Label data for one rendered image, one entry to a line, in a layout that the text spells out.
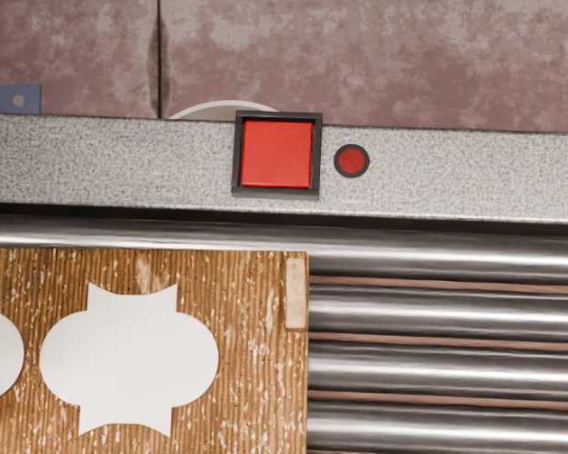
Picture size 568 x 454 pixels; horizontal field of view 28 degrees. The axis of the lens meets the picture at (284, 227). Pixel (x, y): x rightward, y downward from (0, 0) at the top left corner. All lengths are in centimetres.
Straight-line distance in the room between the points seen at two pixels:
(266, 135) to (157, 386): 24
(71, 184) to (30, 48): 110
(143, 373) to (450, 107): 117
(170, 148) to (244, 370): 21
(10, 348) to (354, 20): 124
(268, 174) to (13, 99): 112
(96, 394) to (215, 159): 23
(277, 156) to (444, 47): 109
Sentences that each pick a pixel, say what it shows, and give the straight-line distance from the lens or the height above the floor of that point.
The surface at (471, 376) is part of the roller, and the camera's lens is 96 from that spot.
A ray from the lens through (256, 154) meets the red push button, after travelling 98.
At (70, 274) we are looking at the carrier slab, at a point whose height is 94.
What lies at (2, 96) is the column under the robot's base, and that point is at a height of 1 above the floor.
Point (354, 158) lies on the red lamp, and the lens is 100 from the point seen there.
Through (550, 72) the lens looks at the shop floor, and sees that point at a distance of 205.
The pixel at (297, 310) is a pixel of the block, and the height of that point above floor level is 96.
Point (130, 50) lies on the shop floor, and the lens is 206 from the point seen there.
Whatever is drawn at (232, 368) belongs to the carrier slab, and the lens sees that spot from 94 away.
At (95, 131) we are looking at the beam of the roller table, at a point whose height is 92.
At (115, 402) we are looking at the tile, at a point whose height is 94.
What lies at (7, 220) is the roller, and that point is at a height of 92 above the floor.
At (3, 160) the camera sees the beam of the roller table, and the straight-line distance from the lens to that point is 104.
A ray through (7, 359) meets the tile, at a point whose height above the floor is 94.
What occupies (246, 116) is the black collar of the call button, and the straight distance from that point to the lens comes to 99.
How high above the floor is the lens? 186
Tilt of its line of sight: 75 degrees down
